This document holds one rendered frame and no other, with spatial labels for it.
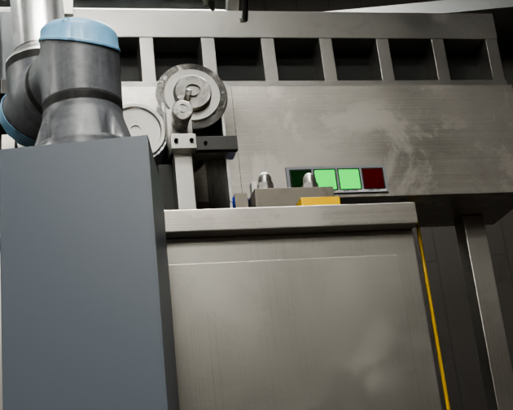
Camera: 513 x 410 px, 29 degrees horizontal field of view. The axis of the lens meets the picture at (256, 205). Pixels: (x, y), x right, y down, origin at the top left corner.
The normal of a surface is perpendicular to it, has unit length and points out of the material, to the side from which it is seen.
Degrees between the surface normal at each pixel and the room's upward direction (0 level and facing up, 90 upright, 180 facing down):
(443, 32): 90
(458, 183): 90
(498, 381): 90
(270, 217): 90
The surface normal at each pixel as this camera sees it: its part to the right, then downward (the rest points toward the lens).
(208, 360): 0.19, -0.35
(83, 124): 0.08, -0.61
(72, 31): -0.02, -0.37
